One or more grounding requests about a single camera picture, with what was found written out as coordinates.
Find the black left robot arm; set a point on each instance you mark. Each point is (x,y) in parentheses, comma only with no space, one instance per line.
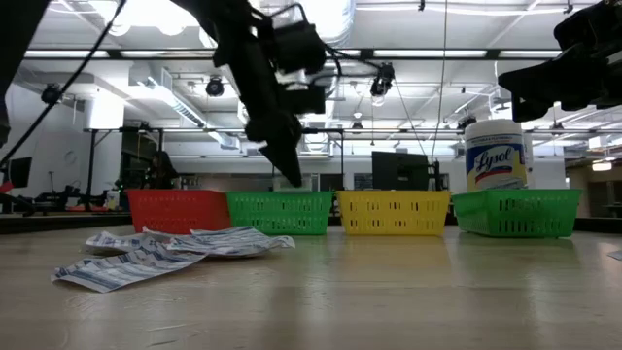
(228,19)

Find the black metal rack frame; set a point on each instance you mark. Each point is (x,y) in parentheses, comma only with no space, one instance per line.
(341,160)

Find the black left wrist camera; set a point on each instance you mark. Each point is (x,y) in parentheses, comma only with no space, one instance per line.
(299,46)

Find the small white printed packet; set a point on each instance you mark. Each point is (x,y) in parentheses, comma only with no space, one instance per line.
(615,254)

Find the yellow plastic basket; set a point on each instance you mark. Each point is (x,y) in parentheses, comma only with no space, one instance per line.
(393,212)

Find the person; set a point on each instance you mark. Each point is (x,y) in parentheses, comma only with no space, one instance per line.
(160,172)

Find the black ceiling spotlight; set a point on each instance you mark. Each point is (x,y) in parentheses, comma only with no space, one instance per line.
(51,93)
(215,86)
(384,81)

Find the red plastic basket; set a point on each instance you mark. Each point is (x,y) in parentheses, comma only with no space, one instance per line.
(180,211)

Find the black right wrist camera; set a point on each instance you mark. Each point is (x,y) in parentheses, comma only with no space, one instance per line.
(597,19)

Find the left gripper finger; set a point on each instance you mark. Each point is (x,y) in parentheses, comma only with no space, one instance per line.
(282,158)
(295,155)

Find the black monitor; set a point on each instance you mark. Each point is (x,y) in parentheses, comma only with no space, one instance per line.
(401,170)
(17,172)

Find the black overhead frame beam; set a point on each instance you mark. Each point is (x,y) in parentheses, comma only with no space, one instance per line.
(146,53)

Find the blue striped bandage wrapper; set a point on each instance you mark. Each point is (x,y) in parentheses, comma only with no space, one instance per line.
(116,241)
(165,238)
(243,241)
(128,269)

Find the yellow disinfecting wipes canister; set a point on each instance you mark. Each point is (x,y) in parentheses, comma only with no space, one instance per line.
(495,155)

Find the black background robot arm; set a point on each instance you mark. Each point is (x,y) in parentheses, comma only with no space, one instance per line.
(63,197)

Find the green plastic basket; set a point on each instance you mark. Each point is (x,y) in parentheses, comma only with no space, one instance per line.
(517,214)
(279,214)

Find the black aluminium table frame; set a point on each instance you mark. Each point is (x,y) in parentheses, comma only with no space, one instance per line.
(63,223)

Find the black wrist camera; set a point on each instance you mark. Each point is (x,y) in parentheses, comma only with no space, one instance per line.
(597,19)
(299,46)

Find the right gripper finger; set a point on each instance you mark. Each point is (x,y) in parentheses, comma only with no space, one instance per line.
(527,109)
(534,80)

